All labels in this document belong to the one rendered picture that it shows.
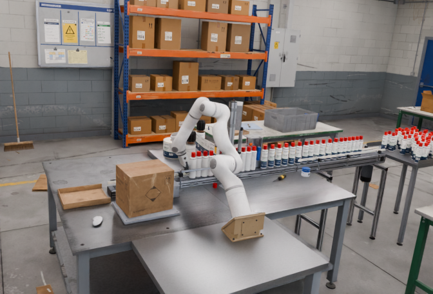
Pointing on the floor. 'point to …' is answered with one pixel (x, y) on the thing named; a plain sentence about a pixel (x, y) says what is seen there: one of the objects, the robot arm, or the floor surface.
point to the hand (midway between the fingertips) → (187, 170)
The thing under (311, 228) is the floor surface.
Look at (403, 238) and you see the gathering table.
